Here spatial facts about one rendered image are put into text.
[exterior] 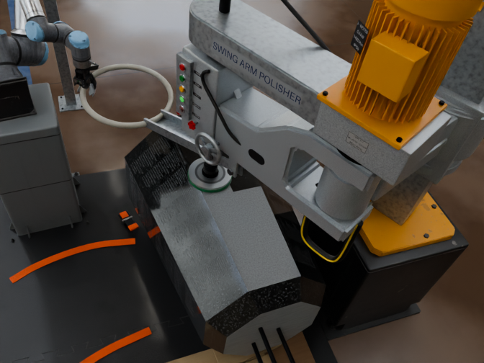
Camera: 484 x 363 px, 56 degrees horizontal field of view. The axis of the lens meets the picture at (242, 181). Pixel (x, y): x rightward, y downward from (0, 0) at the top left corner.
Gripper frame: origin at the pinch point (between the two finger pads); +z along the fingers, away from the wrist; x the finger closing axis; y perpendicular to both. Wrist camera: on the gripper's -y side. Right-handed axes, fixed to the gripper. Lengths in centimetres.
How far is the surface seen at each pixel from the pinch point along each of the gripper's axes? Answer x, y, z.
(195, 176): 73, 39, -3
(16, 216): -31, 48, 71
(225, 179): 88, 36, -4
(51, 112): -14.2, 16.1, 6.8
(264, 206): 109, 44, -3
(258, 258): 112, 73, -4
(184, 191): 69, 43, 5
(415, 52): 128, 78, -119
